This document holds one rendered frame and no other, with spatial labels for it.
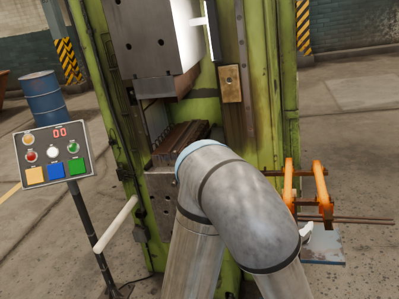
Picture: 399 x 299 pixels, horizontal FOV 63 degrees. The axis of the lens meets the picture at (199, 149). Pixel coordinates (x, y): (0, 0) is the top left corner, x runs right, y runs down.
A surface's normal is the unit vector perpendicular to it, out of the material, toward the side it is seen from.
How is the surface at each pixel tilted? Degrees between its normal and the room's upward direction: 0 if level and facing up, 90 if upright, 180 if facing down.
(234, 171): 18
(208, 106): 90
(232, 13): 90
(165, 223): 90
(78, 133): 60
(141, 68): 90
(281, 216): 55
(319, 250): 0
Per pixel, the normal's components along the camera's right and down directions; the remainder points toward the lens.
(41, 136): 0.07, -0.10
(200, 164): -0.63, -0.58
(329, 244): -0.15, -0.89
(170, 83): -0.26, 0.45
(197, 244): -0.14, 0.26
